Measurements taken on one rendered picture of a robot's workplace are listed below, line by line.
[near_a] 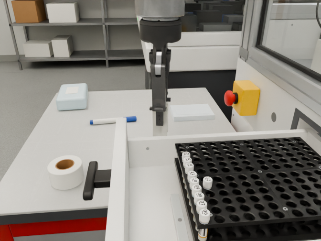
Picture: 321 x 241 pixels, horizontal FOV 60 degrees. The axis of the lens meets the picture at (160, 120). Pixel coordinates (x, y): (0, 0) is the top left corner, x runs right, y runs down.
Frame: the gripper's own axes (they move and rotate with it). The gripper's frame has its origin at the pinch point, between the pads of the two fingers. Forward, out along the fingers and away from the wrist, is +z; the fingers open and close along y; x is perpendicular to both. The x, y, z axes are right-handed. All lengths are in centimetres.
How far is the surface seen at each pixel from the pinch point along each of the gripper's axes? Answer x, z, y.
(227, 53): -23, 1, 64
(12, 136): 131, 88, 135
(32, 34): 220, 48, 364
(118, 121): 6.5, -4.5, -9.8
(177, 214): -4.2, 3.5, -22.3
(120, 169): 3.5, -4.5, -23.0
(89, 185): 7.3, -2.9, -24.6
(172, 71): -1, 8, 60
